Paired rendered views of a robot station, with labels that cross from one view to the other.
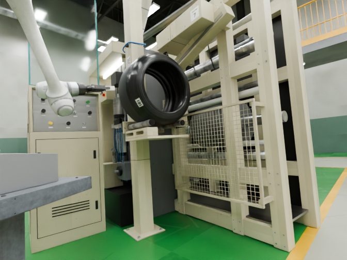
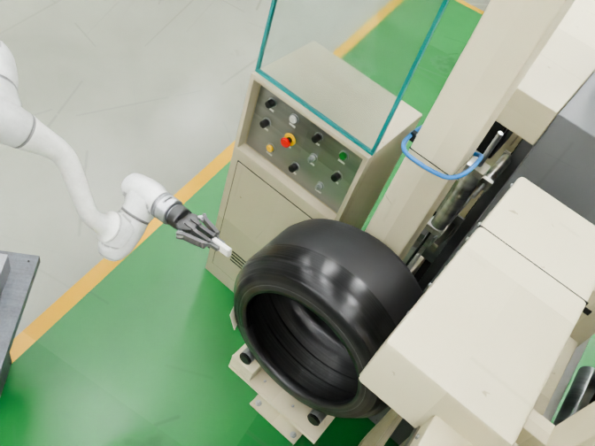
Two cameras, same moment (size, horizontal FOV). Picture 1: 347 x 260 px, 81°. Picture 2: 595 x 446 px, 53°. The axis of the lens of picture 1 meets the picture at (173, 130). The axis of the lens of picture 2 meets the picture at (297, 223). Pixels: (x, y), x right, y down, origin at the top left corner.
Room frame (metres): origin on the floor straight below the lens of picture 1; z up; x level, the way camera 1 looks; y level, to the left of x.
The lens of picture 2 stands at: (0.94, -0.63, 2.59)
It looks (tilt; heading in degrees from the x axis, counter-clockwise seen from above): 48 degrees down; 59
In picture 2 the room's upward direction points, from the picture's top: 22 degrees clockwise
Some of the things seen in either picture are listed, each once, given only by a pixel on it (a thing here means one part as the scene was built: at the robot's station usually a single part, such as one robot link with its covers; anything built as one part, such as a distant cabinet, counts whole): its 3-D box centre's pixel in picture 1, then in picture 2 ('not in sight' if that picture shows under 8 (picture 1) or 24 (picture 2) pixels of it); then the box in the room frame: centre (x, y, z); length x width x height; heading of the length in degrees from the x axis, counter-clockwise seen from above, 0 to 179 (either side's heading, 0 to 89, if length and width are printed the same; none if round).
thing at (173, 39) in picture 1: (186, 32); (498, 303); (1.71, -0.17, 1.71); 0.61 x 0.25 x 0.15; 37
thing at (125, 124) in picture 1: (144, 127); not in sight; (1.77, 0.25, 0.90); 0.40 x 0.03 x 0.10; 127
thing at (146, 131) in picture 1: (140, 133); (275, 334); (1.55, 0.25, 0.83); 0.36 x 0.09 x 0.06; 37
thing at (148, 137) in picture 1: (156, 137); (304, 366); (1.63, 0.14, 0.80); 0.37 x 0.36 x 0.02; 127
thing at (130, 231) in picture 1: (143, 229); (289, 403); (1.82, 0.31, 0.01); 0.27 x 0.27 x 0.02; 37
